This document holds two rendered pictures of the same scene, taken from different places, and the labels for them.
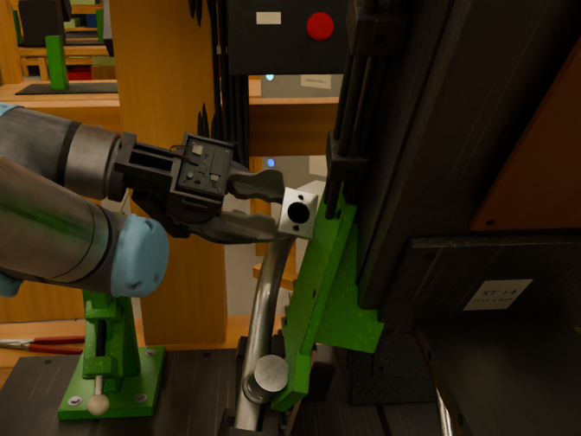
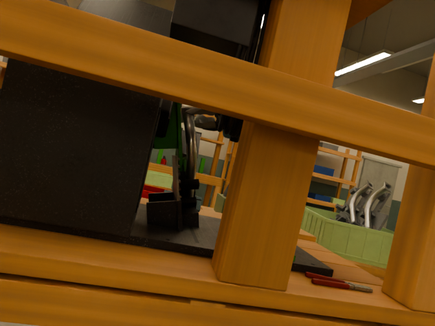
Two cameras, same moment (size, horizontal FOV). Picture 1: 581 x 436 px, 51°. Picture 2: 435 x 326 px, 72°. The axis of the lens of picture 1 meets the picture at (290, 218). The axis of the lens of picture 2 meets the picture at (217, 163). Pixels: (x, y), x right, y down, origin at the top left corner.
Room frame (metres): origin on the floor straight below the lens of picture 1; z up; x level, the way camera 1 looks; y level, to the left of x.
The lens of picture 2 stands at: (1.53, -0.01, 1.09)
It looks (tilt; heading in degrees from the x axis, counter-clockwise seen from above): 1 degrees up; 173
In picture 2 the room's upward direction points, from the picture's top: 13 degrees clockwise
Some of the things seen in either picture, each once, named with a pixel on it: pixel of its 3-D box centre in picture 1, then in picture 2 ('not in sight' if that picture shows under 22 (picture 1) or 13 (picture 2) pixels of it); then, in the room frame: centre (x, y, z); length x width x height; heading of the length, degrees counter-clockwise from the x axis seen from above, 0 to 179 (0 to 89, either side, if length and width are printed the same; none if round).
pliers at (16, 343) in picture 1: (41, 344); (340, 283); (0.88, 0.42, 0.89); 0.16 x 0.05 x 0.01; 88
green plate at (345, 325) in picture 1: (343, 274); (168, 128); (0.59, -0.06, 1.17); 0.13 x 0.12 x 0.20; 94
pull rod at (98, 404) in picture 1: (98, 388); not in sight; (0.66, 0.25, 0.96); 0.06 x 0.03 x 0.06; 4
